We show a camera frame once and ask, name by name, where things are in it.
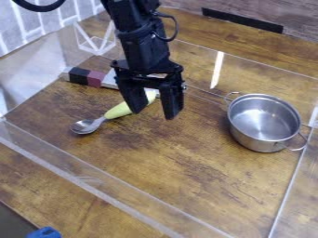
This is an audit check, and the black strip on wall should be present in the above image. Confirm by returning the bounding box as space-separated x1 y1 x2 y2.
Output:
202 7 283 33

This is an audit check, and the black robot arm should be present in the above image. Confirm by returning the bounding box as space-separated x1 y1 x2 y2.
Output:
100 0 184 120

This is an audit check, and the clear acrylic triangle stand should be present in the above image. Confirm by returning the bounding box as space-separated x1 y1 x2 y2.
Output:
73 22 116 56

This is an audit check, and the grey block with dark end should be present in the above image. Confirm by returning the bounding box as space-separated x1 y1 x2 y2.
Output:
60 67 164 92

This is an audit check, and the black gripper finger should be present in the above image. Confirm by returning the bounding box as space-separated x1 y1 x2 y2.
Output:
159 82 184 120
116 78 148 113

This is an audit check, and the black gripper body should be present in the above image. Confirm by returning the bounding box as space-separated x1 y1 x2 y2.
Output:
112 22 183 90

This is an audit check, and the spoon with yellow handle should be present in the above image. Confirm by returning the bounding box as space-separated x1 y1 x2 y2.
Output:
68 89 159 136

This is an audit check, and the blue object at bottom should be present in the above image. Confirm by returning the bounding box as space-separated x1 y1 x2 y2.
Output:
26 227 61 238

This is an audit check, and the silver pot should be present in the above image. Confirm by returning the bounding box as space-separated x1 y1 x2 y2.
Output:
224 92 308 153

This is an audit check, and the black cable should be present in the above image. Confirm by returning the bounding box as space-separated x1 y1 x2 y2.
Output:
151 11 180 43

